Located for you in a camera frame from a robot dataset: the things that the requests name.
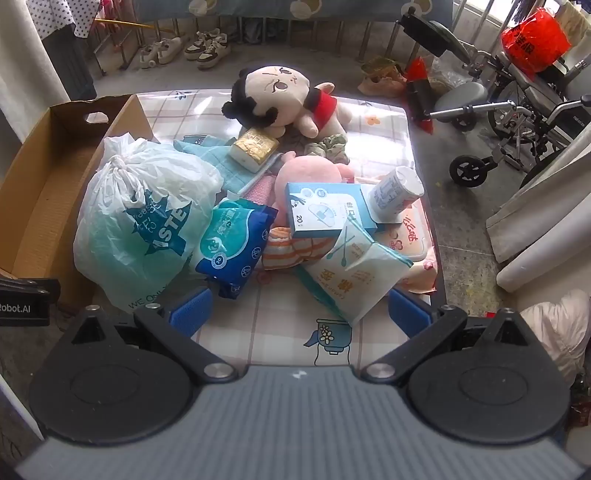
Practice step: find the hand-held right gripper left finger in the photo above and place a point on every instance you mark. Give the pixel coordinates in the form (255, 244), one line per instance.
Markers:
(189, 310)

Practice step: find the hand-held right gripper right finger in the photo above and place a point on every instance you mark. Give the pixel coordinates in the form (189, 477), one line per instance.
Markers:
(407, 314)

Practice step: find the orange striped towel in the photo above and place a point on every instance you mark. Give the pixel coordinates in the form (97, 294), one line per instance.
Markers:
(286, 251)

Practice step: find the brown cardboard box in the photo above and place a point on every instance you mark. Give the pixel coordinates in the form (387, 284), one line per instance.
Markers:
(41, 184)

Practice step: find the light blue bandage box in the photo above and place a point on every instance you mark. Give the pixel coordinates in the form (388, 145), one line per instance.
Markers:
(323, 207)

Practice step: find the teal checked towel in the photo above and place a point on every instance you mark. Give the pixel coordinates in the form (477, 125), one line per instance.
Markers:
(207, 154)

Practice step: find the gold tissue pack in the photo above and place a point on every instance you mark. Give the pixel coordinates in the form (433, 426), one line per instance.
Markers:
(253, 147)

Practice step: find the cotton swab pack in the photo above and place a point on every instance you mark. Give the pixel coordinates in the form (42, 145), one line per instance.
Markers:
(351, 277)

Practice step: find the pink wipes pack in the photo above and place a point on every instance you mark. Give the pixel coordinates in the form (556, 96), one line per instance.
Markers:
(411, 240)

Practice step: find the blue wet wipes pack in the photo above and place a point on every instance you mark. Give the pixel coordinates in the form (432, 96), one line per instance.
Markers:
(235, 244)

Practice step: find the white and teal plastic bag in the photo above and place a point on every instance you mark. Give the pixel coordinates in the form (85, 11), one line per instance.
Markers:
(138, 207)

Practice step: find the white cylindrical can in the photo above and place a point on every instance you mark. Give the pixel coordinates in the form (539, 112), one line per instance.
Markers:
(395, 191)

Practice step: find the pink checked cloth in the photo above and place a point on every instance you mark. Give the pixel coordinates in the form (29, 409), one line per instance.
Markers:
(261, 191)

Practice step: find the rolled white mat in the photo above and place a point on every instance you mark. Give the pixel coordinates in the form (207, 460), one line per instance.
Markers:
(545, 230)

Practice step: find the pink plush toy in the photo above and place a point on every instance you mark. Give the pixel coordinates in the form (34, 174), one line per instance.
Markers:
(307, 170)

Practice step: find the green scrunchie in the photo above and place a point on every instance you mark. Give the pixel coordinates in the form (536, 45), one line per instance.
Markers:
(330, 147)

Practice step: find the white felt cloth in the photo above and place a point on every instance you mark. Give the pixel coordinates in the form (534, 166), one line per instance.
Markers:
(27, 69)

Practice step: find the beige shoe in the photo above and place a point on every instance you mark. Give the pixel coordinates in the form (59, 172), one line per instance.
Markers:
(381, 81)

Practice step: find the black-haired plush doll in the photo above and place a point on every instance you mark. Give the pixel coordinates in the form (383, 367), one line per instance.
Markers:
(277, 92)

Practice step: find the dark ribbed cloth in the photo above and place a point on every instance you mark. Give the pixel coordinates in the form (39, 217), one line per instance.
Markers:
(69, 64)

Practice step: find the grey wheelchair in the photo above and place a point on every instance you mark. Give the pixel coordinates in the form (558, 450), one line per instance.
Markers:
(521, 101)

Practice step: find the brown and white sneaker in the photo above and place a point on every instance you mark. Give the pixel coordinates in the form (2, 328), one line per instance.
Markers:
(214, 55)
(201, 44)

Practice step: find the polka dot cloth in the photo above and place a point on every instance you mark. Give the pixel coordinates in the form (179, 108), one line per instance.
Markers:
(60, 16)

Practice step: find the yellow stick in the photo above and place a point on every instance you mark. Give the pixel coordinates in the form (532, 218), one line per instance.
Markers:
(129, 24)

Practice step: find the pink hanging clothes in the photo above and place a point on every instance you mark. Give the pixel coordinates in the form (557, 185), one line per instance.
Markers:
(111, 7)

